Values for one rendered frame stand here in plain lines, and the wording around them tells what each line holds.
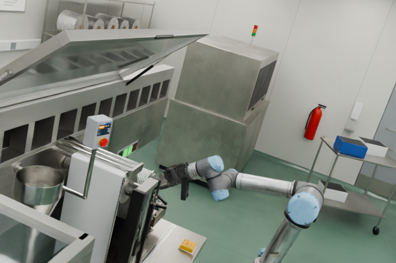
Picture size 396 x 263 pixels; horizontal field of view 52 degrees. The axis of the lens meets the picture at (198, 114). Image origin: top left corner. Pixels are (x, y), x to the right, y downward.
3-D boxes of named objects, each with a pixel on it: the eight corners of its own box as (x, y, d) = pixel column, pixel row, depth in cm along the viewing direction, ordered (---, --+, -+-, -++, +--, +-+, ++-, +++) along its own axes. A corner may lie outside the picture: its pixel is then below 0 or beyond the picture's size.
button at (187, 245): (191, 253, 213) (192, 249, 212) (179, 248, 214) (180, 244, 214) (195, 246, 219) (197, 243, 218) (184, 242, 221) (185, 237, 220)
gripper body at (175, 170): (167, 167, 195) (189, 159, 190) (174, 183, 195) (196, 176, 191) (161, 172, 188) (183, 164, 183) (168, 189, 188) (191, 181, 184)
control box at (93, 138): (95, 152, 132) (101, 123, 130) (82, 144, 135) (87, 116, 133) (111, 148, 138) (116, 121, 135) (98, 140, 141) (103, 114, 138)
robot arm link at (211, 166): (221, 174, 178) (214, 155, 178) (200, 181, 182) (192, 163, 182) (227, 170, 185) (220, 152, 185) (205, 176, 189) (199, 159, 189)
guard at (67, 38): (75, 59, 90) (60, 28, 90) (-77, 144, 111) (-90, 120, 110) (215, 42, 196) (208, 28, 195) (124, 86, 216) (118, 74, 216)
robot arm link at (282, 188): (329, 180, 179) (225, 163, 200) (324, 187, 169) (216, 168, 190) (326, 205, 181) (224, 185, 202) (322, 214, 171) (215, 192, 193)
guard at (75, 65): (67, 40, 95) (66, 38, 95) (-67, 118, 113) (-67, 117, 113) (203, 33, 193) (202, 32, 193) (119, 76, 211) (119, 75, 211)
